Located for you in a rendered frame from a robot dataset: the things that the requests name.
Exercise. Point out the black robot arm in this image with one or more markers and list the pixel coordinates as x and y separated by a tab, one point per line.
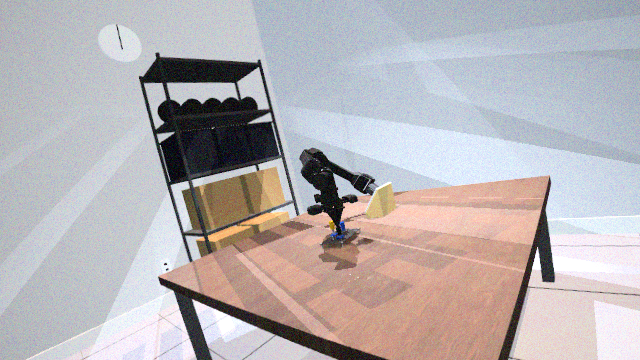
313	160

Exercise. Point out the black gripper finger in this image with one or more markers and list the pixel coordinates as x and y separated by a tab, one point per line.
333	216
339	213

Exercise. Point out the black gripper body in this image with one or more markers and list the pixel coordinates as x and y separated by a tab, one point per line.
331	199

